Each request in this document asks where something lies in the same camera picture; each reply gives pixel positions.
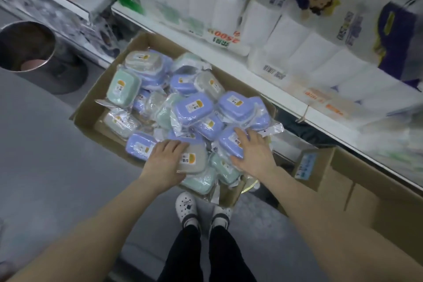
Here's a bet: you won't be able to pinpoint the row of patterned packets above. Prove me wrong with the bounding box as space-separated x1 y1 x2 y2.
0 0 120 65

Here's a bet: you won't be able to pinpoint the round metal bucket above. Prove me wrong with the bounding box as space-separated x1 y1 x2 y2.
0 20 89 96

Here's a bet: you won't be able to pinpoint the pile of wrapped pastel containers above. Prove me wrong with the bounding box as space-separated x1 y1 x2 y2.
95 48 285 197

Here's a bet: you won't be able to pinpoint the white right clog shoe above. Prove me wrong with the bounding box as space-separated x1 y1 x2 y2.
209 205 234 230

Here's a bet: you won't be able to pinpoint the purple plastic case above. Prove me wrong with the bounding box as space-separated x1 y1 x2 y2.
218 125 248 161

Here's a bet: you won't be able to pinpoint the purple print paper pack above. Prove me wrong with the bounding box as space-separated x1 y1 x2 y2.
373 0 423 91

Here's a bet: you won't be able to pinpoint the white store shelf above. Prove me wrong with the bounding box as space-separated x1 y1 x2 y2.
0 0 423 191

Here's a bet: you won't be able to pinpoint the grey plastic case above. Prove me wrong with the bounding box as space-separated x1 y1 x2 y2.
176 145 209 175

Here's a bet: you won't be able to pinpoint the toilet paper pack cartoon print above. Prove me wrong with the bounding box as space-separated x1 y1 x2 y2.
246 0 423 122

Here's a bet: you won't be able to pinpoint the white clog shoe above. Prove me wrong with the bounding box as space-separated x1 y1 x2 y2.
175 191 201 230
209 205 234 230

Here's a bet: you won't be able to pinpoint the black trousers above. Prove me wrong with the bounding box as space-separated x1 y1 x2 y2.
157 224 258 282

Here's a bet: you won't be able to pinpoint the closed cardboard box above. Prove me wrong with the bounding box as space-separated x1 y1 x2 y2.
277 146 423 267

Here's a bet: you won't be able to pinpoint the white left clog shoe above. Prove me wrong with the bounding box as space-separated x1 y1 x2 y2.
175 191 201 230

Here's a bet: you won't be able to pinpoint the person's right forearm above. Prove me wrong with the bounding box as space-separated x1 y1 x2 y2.
263 165 423 282

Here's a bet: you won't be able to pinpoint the person's left hand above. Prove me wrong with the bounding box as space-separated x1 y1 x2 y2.
140 139 191 194

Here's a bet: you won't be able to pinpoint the person's left forearm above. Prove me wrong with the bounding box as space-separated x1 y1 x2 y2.
6 173 182 282

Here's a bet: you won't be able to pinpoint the person's right hand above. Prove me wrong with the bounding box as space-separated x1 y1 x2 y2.
229 127 278 180

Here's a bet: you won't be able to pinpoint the open cardboard box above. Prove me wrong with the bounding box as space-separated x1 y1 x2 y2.
69 31 279 208

